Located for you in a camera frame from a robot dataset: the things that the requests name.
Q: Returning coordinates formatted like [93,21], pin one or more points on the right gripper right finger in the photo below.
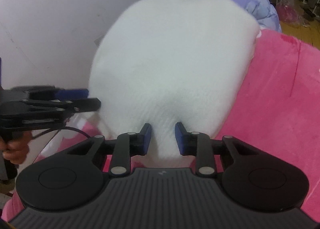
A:
[212,156]

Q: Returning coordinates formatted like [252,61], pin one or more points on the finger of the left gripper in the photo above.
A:
[62,108]
[59,93]

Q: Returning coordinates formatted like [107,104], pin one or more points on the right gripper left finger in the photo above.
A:
[116,153]

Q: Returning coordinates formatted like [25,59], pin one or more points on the white knit sweater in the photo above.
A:
[169,61]

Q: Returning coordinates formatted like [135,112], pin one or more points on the person's left hand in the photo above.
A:
[16,151]

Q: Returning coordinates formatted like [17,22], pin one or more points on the pink floral blanket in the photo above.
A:
[275,109]

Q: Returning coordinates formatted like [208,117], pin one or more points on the pink plastic bag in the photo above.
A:
[288,14]

